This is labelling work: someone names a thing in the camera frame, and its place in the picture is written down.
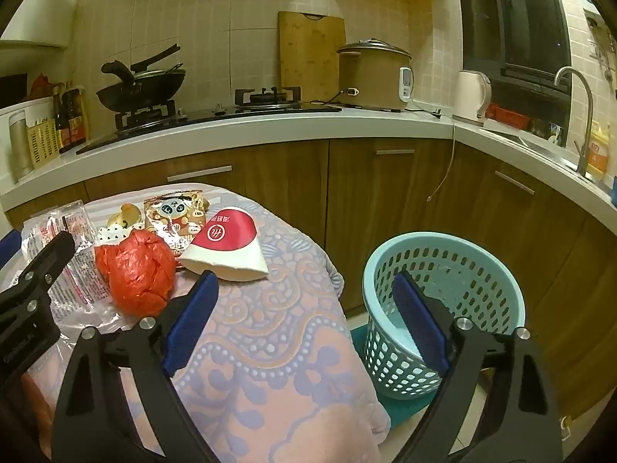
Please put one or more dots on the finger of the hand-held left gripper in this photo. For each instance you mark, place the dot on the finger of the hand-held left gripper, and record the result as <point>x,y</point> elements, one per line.
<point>48,263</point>
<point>9,247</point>

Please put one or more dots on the panda print snack packet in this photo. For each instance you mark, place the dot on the panda print snack packet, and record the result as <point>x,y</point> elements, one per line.
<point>173,222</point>

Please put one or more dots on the white and red paper bag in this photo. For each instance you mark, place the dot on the white and red paper bag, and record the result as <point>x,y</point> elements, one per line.
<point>226,236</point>

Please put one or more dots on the steel faucet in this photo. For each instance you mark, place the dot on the steel faucet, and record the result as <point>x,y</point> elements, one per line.
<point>584,154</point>

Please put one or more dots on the white electric kettle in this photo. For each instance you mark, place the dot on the white electric kettle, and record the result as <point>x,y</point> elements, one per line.
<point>470,96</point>

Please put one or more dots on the light blue plastic basket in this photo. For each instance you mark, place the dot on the light blue plastic basket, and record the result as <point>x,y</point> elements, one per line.
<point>372,289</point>

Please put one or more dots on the black wok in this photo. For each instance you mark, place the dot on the black wok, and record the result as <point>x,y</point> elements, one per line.
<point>140,94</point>

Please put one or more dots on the white dark patterned wrapper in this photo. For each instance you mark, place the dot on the white dark patterned wrapper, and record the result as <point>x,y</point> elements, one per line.
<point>113,236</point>

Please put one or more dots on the pink purple patterned blanket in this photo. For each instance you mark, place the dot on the pink purple patterned blanket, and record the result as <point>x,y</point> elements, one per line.
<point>270,337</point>

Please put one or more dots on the white thermos bottle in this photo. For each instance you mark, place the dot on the white thermos bottle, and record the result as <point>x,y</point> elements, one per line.
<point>19,147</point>

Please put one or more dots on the black gas stove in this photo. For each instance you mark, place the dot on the black gas stove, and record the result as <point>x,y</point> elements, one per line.
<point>207,115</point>

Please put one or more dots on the red plastic bag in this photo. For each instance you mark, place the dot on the red plastic bag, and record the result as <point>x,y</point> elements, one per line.
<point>137,275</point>

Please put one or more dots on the yellow detergent bottle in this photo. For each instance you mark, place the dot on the yellow detergent bottle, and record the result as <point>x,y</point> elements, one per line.
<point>597,154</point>

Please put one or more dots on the brown rice cooker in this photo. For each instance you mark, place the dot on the brown rice cooker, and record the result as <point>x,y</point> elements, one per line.
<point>371,77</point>

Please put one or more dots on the dark window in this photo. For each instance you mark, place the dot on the dark window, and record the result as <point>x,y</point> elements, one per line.
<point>520,14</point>

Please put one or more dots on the wooden cutting board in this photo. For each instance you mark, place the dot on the wooden cutting board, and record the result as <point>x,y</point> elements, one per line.
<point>308,58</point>

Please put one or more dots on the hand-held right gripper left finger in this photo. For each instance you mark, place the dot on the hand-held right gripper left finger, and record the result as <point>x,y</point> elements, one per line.
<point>190,323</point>

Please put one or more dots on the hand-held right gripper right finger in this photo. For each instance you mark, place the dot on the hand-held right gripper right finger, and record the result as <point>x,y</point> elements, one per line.
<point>419,318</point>

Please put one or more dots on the yellow slotted utensil holder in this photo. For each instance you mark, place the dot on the yellow slotted utensil holder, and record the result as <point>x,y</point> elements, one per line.
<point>42,142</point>

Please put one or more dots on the steel sink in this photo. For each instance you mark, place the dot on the steel sink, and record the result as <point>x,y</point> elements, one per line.
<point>530,142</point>

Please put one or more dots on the clear red print plastic wrapper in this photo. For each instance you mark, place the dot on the clear red print plastic wrapper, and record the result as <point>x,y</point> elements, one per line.
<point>77,270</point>

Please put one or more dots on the red pouch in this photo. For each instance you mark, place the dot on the red pouch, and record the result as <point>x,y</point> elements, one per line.
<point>41,86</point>

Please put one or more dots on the red container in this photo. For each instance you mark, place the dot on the red container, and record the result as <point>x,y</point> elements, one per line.
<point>506,115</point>

